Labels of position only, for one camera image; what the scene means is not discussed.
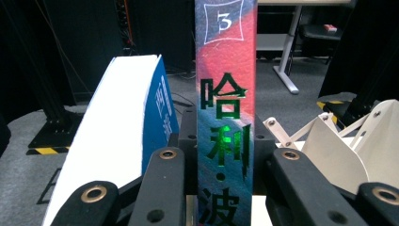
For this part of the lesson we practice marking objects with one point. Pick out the white metal desk frame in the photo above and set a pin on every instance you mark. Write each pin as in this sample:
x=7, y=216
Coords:
x=290, y=62

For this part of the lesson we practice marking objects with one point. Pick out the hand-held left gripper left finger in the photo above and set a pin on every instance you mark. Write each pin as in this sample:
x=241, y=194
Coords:
x=190, y=125

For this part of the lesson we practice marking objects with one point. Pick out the red illustrated book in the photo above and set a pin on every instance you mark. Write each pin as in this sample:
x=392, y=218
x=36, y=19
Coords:
x=226, y=62

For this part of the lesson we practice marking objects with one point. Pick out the blue book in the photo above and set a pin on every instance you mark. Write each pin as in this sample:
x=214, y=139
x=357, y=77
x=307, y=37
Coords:
x=113, y=132

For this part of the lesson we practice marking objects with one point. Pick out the black stool seat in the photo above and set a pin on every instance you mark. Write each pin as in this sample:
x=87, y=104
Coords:
x=316, y=33

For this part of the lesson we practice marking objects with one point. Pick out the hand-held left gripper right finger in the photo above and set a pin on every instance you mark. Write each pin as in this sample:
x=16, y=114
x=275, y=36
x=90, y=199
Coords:
x=262, y=141

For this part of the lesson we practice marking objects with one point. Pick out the white expandable book stand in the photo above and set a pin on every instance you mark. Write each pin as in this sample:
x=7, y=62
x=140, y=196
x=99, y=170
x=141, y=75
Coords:
x=332, y=150

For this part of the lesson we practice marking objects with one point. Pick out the small red white object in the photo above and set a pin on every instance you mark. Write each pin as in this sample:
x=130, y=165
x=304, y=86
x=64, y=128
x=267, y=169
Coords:
x=331, y=28

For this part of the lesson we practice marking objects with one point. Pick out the black striped stand base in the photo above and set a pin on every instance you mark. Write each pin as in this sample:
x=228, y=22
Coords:
x=354, y=109
x=53, y=135

